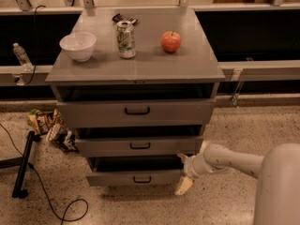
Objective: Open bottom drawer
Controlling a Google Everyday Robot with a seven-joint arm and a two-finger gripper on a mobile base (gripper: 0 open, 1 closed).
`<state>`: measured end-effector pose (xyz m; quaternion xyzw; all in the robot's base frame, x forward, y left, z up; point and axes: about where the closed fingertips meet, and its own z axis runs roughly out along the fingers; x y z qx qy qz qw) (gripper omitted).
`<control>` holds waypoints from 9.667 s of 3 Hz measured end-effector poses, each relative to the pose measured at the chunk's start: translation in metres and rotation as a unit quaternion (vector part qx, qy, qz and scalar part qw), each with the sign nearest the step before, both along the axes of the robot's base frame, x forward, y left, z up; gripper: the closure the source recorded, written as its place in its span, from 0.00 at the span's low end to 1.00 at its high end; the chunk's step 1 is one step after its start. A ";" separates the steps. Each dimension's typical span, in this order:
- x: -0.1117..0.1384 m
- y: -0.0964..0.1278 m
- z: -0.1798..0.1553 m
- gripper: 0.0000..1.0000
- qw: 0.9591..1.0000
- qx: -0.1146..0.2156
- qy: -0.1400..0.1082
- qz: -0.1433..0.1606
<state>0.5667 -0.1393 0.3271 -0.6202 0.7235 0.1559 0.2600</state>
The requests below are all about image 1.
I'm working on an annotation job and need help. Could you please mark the white bowl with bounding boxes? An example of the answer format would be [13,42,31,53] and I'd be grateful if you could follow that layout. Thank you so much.
[59,32,97,62]

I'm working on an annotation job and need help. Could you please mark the metal clamp bracket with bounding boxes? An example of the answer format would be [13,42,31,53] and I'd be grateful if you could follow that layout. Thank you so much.
[232,57,253,108]

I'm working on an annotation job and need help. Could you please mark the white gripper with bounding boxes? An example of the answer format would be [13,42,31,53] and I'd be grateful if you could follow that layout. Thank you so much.
[174,153,199,196]

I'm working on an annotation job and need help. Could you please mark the grey bottom drawer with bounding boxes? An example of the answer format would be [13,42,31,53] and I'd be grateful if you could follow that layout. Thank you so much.
[86,155,184,187]

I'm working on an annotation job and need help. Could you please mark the green soda can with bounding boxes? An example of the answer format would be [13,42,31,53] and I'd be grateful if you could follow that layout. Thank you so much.
[116,21,136,59]

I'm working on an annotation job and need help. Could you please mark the red apple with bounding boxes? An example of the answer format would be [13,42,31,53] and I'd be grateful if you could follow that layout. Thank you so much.
[160,31,181,53]

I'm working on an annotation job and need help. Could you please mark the black remote control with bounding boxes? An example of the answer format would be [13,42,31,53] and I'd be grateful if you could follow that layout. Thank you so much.
[112,13,138,24]

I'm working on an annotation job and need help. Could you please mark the grey middle drawer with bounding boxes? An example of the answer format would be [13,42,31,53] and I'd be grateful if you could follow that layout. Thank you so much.
[75,136,203,158]

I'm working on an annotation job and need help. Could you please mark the checkered snack bag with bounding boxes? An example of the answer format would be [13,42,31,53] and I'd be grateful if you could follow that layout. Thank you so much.
[46,124,77,152]

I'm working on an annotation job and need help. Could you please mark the grey top drawer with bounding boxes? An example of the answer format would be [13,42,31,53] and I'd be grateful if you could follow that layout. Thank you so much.
[57,99,215,128]

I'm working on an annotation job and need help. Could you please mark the brown snack bag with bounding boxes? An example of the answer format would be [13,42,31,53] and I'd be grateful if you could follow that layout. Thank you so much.
[27,109,64,135]

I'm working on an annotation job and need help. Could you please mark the black hanging cable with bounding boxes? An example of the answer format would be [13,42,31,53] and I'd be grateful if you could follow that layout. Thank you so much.
[25,5,48,86]

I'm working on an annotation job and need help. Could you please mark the black stand leg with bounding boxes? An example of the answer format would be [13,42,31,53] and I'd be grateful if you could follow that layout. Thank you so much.
[0,131,38,199]

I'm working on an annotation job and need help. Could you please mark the grey drawer cabinet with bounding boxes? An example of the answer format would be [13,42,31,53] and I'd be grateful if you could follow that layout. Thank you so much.
[45,7,226,188]

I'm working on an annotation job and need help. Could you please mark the grey drawer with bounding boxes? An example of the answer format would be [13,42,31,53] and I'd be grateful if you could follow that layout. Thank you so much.
[57,99,215,128]
[75,136,203,158]
[86,155,184,187]

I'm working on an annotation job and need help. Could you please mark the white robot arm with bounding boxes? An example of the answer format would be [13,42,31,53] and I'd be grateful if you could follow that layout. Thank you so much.
[175,143,300,225]

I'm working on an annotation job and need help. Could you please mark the clear plastic water bottle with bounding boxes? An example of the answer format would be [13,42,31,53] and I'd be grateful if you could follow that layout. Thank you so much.
[13,43,34,72]

